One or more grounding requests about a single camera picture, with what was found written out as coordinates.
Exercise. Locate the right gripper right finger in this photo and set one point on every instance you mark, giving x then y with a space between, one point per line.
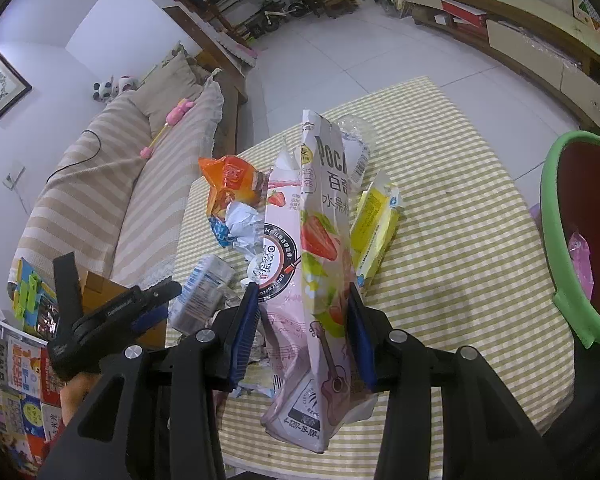
486 433

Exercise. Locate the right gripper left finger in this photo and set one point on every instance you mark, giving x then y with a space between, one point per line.
151 415

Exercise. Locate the pink Pocky snack bag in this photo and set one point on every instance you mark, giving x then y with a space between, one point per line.
316 384

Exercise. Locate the orange snack bag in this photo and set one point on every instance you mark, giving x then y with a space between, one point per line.
231 179

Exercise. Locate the yellow snack wrapper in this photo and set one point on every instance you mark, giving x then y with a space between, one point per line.
374 226

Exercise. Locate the green rimmed red trash bin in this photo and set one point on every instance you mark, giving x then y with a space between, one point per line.
570 216

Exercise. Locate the left hand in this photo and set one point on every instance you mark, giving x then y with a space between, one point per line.
74 392

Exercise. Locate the brown cardboard box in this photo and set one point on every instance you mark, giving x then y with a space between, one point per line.
115 315

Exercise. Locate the stack of children's books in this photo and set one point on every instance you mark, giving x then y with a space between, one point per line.
30 412

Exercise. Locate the white blue small carton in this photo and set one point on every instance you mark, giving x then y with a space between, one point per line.
201 294

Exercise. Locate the striped beige sofa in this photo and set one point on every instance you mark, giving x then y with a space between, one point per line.
120 215

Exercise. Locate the crumpled white paper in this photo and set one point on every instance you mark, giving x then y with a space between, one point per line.
245 229

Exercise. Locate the checkered yellow tablecloth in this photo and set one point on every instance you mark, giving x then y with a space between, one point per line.
466 266

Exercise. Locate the pink toy wand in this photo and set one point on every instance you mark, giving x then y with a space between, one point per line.
172 119

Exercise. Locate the panda plush toy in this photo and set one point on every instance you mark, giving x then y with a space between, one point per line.
107 90

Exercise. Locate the beige sofa cushion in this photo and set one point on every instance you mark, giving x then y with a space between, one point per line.
164 88

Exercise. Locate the clear plastic bottle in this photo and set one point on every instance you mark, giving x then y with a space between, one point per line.
359 140

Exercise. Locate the children's balance bike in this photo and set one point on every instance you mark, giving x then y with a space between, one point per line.
272 14

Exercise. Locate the long TV cabinet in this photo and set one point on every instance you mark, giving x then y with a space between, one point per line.
555 50

